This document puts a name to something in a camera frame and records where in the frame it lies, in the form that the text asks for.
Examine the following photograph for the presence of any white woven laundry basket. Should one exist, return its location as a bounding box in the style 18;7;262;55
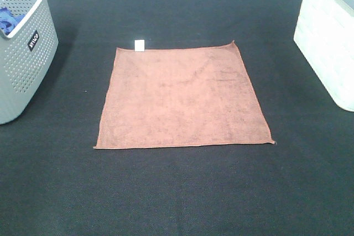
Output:
294;0;353;112

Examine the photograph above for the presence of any blue cloth in basket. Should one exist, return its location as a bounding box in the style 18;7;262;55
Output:
0;7;25;35

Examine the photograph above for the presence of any grey perforated laundry basket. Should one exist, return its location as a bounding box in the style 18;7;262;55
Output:
1;0;59;124

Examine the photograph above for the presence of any black felt table mat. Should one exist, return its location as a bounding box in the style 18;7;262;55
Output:
1;0;353;235

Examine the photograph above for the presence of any orange-brown microfibre towel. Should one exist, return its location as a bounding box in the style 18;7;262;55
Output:
96;43;273;149

